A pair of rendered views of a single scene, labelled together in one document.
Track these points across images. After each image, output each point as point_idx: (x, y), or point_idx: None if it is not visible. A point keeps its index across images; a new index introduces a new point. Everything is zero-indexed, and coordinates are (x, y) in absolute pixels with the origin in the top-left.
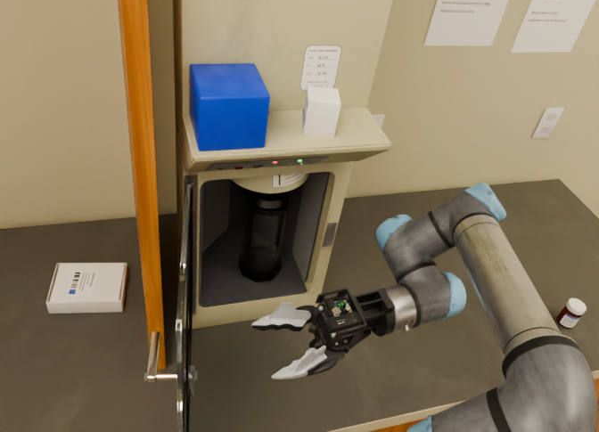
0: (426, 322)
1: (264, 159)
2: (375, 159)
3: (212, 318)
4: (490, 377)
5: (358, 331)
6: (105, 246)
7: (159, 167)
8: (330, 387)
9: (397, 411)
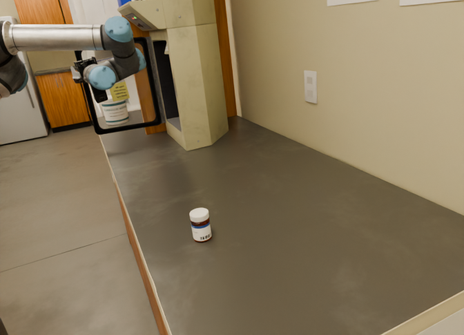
0: (88, 80)
1: (127, 14)
2: (320, 117)
3: (169, 130)
4: (138, 202)
5: (76, 66)
6: None
7: (243, 89)
8: (134, 160)
9: (117, 176)
